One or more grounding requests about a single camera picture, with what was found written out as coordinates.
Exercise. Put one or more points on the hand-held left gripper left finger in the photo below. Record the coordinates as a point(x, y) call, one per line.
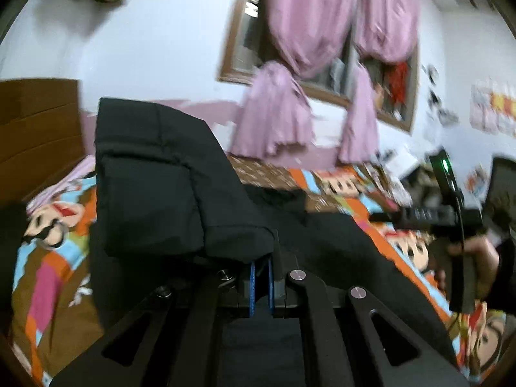
point(253, 290)

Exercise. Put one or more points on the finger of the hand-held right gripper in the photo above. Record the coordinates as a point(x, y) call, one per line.
point(385, 216)

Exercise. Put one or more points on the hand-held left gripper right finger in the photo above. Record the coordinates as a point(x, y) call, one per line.
point(271, 286)

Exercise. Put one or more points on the black jacket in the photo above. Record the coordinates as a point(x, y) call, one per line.
point(161, 177)

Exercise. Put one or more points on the person's right forearm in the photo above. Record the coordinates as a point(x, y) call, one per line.
point(508, 282)

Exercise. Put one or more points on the person's right hand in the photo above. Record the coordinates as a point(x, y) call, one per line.
point(485, 262)

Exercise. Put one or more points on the cluttered wooden shelf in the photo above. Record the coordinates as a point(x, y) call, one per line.
point(411, 177)

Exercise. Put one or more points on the brown patterned pillow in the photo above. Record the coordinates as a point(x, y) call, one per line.
point(266, 177)

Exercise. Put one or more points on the red garment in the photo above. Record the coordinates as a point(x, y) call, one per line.
point(398, 80)

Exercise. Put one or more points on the purple curtain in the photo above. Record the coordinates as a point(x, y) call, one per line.
point(387, 20)
point(302, 16)

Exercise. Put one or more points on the cartoon printed bed sheet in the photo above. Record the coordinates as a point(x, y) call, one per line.
point(48, 274)

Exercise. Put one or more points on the pink striped pillow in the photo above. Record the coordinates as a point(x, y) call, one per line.
point(68, 177)

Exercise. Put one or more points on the dark cloth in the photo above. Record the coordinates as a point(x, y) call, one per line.
point(10, 250)

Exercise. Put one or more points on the wooden headboard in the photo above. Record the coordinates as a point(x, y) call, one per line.
point(36, 137)

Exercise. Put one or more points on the small colourful wall sticker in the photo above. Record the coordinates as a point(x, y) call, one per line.
point(477, 181)

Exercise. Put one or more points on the wall poster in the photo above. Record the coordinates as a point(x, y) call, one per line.
point(496, 105)

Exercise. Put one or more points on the wooden window frame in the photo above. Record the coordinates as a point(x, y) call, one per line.
point(227, 64)

